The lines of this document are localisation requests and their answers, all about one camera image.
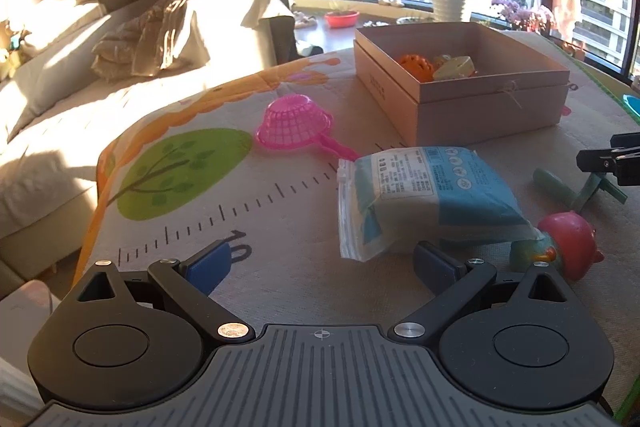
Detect orange perforated toy ball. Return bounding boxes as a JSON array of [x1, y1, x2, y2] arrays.
[[398, 53, 436, 82]]

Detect pink potted flowers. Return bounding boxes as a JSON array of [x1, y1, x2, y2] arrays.
[[492, 0, 556, 32]]

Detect pink plastic toy strainer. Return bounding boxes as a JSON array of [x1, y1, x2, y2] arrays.
[[256, 94, 360, 162]]

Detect teal plastic object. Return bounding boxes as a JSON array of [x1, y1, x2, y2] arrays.
[[621, 94, 640, 124]]

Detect plush toy with teal clothes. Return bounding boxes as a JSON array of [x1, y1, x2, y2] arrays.
[[0, 21, 27, 68]]

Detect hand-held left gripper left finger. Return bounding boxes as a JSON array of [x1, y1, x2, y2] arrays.
[[75, 239, 256, 345]]

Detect red and teal toy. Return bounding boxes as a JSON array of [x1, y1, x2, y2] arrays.
[[509, 212, 605, 282]]

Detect green plastic toy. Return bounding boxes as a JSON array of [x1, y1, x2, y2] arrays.
[[532, 167, 628, 214]]

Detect cream sofa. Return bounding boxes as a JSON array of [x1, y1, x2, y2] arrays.
[[0, 0, 296, 278]]

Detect beige plastic toy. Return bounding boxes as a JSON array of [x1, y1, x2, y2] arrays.
[[432, 55, 478, 82]]

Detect blue and white plastic packet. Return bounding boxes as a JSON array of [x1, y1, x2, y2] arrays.
[[336, 146, 543, 263]]

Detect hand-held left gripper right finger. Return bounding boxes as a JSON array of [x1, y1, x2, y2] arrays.
[[394, 241, 575, 345]]

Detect pale cardboard box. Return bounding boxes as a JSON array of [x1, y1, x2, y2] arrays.
[[354, 22, 571, 148]]

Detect red plastic basin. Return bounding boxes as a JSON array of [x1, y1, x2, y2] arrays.
[[324, 10, 361, 29]]

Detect crumpled beige blanket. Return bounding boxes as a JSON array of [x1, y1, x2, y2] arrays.
[[90, 0, 246, 80]]

